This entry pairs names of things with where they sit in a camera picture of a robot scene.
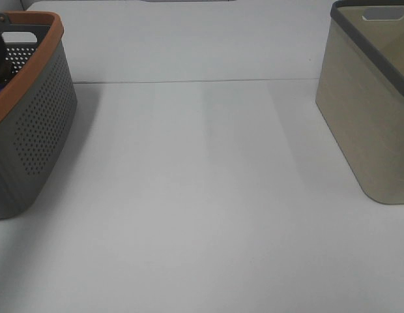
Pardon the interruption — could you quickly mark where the beige basket with grey rim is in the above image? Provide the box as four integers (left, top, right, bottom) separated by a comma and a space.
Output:
315, 1, 404, 205

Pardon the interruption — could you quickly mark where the grey basket with orange rim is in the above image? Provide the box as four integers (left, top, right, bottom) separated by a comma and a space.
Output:
0, 11, 78, 220

